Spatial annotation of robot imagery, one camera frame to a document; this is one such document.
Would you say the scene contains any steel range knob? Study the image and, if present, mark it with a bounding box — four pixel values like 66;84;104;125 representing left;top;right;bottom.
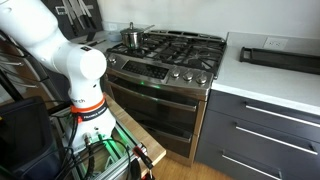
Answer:
107;54;118;65
182;69;195;82
170;67;181;80
195;72;209;85

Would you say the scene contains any black handled knife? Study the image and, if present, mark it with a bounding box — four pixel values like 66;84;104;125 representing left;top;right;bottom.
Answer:
79;38;108;48

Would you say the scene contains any wooden mounting board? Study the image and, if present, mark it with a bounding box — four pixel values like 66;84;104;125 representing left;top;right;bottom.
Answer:
102;92;167;178

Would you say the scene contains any black plastic bin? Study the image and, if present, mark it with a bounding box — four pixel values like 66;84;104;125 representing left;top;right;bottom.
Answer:
0;96;65;180

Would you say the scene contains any dark side cabinet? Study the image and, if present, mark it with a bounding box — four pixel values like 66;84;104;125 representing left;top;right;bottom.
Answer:
0;29;68;105

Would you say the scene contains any glass lid with knob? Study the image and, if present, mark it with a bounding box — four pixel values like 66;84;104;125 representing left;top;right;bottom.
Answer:
119;21;145;36

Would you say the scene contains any thin black cable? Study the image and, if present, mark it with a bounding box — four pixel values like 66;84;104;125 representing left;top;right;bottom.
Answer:
89;137;133;180

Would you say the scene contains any white wall outlet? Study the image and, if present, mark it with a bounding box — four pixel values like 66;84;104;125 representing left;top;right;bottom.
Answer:
107;22;119;32
262;36;289;51

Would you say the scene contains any black knife rack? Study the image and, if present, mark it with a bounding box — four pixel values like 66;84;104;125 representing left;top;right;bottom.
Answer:
41;0;105;41

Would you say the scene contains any dark grey drawer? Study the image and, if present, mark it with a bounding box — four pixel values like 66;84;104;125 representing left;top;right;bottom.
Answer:
199;109;320;176
194;139;303;180
206;89;320;144

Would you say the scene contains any light blue bowl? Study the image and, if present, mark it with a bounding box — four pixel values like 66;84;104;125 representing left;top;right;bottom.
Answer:
106;30;124;43

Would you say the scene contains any red black clamp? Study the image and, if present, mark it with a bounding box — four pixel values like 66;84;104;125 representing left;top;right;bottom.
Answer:
132;144;156;180

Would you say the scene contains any aluminium profile frame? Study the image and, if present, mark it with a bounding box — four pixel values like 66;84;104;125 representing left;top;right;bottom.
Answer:
49;109;148;180

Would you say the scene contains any black flat tray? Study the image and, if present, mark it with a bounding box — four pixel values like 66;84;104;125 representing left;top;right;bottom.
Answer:
238;46;320;76

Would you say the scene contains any steel drawer handle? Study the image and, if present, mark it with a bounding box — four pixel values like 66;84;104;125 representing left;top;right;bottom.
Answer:
221;152;285;180
244;103;320;130
234;124;320;156

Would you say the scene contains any stainless steel gas range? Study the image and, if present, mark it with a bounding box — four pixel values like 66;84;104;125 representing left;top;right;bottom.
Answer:
101;29;228;167

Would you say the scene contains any stainless steel pot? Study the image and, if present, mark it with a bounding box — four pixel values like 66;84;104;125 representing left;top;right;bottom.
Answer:
120;23;156;51

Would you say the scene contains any thick black cable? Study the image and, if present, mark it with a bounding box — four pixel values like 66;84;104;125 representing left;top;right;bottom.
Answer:
83;132;97;180

